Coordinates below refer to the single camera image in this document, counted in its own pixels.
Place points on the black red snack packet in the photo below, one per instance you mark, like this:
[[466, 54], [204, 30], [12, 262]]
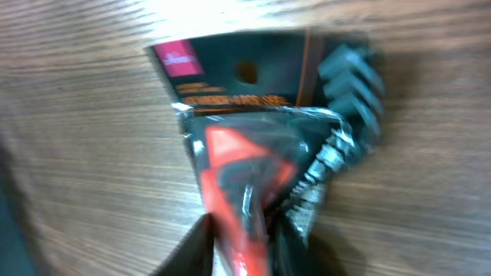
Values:
[[269, 118]]

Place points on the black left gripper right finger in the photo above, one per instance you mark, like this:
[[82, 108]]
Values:
[[289, 254]]

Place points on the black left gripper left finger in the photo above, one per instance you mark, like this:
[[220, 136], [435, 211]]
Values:
[[193, 256]]

